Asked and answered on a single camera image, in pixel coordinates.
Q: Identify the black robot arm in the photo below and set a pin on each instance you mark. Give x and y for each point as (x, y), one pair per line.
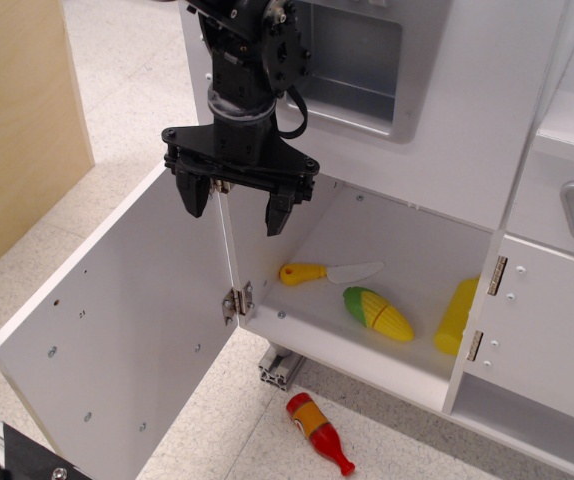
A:
(257, 58)

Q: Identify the white oven side cabinet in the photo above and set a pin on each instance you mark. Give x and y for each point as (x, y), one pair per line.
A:
(520, 389)

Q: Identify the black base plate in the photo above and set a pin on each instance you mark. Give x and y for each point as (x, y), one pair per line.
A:
(26, 459)

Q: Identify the brass hinge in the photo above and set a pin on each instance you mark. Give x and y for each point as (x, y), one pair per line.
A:
(497, 275)
(475, 345)

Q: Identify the upper brass hinge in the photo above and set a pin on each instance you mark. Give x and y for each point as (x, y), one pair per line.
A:
(497, 275)

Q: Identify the red toy ketchup bottle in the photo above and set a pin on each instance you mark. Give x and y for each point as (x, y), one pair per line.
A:
(305, 414)

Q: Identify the lower brass hinge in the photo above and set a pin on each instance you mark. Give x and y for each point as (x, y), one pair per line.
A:
(475, 345)

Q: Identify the plywood board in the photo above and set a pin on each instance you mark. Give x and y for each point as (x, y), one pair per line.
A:
(44, 142)

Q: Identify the white low fridge door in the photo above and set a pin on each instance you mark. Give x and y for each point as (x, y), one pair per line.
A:
(109, 349)

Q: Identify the metal door hinge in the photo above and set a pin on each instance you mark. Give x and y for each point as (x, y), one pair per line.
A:
(238, 303)

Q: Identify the aluminium extrusion foot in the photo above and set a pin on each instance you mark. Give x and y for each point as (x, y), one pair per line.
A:
(280, 366)

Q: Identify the toy corn cob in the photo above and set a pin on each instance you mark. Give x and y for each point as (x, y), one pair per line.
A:
(376, 313)

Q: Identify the yellow handled toy knife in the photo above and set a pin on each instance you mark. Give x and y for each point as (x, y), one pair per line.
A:
(297, 273)

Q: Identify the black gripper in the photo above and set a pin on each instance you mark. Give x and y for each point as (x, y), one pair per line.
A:
(253, 156)

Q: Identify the yellow toy bottle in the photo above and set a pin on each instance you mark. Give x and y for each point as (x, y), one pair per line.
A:
(449, 334)

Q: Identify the grey ice dispenser recess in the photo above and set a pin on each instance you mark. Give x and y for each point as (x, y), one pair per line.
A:
(372, 62)

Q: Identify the white toy kitchen cabinet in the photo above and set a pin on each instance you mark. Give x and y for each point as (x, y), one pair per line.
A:
(428, 209)

